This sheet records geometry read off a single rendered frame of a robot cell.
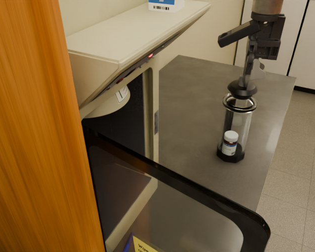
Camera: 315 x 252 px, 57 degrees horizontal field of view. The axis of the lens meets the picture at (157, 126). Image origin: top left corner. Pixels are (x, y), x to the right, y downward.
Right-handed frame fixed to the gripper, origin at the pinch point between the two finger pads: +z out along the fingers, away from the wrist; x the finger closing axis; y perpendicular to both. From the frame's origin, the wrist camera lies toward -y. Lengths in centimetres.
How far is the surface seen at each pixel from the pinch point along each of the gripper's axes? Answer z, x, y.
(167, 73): 30, 61, -35
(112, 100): -10.2, -36.3, -28.6
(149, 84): -6.4, -20.8, -24.7
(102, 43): -27, -50, -23
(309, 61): 85, 238, 87
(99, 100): -14, -43, -28
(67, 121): -22, -61, -24
